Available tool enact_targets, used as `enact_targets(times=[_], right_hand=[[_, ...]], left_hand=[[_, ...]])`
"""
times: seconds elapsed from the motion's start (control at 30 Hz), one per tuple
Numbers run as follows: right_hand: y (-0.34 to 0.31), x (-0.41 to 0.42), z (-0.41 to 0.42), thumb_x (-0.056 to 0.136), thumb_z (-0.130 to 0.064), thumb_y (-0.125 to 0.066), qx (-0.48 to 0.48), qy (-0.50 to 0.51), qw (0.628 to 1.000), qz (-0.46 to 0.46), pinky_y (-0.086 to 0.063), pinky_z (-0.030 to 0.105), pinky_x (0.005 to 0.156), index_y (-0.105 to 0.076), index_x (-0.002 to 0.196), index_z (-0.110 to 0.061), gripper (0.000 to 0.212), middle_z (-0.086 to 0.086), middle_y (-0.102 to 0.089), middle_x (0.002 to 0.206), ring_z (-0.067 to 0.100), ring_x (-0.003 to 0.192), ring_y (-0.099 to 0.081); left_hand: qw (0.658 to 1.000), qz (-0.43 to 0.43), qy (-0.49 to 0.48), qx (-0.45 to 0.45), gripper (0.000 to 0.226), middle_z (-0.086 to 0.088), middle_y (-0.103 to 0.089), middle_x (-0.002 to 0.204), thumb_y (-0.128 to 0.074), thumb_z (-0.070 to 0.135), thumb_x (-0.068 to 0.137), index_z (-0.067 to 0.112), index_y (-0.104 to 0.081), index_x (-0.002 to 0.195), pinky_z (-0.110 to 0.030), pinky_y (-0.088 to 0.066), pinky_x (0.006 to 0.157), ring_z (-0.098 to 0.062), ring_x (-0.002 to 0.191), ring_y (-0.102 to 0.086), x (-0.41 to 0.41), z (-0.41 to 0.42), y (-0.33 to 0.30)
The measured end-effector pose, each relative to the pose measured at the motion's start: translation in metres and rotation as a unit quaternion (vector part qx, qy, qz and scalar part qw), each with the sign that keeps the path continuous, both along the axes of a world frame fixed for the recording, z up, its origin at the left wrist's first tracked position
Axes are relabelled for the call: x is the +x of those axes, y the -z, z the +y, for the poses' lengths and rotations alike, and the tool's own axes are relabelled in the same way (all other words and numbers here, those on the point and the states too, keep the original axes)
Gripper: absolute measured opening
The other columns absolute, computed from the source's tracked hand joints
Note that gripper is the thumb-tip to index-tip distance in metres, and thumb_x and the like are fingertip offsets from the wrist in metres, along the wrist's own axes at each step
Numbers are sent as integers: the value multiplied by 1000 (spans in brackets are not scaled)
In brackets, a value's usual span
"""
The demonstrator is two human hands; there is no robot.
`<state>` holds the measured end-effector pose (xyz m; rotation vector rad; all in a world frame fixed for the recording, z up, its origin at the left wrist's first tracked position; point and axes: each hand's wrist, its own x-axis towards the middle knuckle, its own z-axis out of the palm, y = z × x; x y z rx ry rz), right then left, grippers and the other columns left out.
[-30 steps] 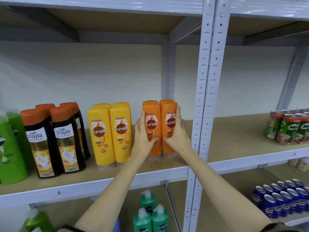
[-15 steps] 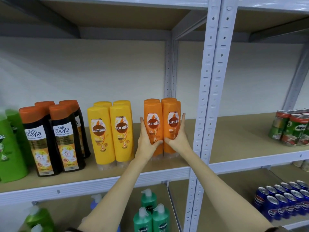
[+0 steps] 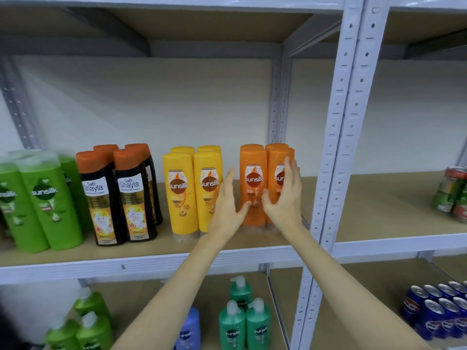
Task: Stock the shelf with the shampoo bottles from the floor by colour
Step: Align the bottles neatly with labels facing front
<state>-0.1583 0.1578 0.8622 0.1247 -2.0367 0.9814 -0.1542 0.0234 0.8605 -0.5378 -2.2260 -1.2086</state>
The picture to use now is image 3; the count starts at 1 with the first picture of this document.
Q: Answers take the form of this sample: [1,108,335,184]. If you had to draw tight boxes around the green shampoo bottle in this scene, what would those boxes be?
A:
[56,151,92,233]
[7,149,41,161]
[16,154,84,251]
[0,158,50,254]

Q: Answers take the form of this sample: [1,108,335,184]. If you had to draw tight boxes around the group of blue drink cans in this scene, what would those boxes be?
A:
[400,280,467,341]

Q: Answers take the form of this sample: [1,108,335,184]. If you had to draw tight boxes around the pale blue bottle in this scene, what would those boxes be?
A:
[174,306,201,350]

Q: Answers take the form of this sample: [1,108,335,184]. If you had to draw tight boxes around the green can with red lid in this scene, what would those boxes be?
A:
[431,166,467,214]
[452,181,467,224]

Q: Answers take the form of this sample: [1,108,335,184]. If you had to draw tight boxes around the light green pump bottle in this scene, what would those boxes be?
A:
[45,317,81,350]
[75,311,114,350]
[72,287,112,325]

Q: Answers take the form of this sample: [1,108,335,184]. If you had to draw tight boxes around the person's right hand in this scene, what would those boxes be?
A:
[261,156,304,234]

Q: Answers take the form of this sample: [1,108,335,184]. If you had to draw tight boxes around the person's left forearm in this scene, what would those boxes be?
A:
[111,224,238,350]

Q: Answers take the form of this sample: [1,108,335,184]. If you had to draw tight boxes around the person's right forearm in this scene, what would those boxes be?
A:
[279,219,435,350]

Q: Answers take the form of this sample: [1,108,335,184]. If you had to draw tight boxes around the white metal shelving unit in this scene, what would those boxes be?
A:
[0,0,366,350]
[298,0,467,350]

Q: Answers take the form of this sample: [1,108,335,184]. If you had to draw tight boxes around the dark green pump bottle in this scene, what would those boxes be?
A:
[245,297,273,350]
[218,300,247,350]
[229,276,254,311]

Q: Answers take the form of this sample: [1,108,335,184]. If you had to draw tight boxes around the person's left hand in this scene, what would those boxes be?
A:
[207,168,252,236]

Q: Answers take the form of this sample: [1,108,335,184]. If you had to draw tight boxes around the black bottle with orange cap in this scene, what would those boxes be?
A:
[113,149,158,242]
[93,144,119,158]
[124,143,164,216]
[76,151,128,247]

